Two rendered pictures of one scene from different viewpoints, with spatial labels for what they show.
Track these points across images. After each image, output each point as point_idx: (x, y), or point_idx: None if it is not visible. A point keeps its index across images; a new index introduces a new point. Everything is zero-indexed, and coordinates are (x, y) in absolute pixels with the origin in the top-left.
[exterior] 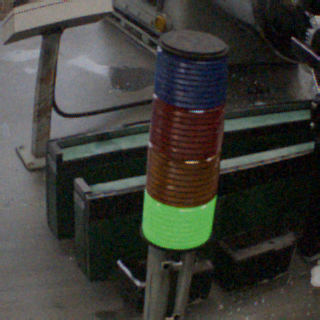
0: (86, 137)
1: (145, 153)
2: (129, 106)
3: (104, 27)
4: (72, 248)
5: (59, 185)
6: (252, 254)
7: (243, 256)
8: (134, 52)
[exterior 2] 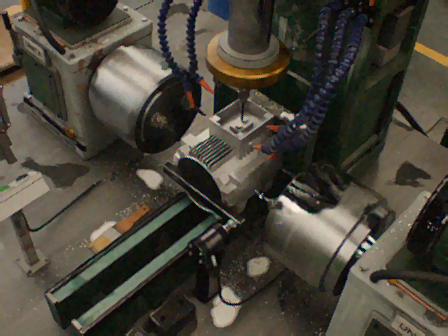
0: (66, 280)
1: (98, 276)
2: (71, 204)
3: (31, 121)
4: (73, 333)
5: (59, 311)
6: (171, 324)
7: (167, 327)
8: (58, 147)
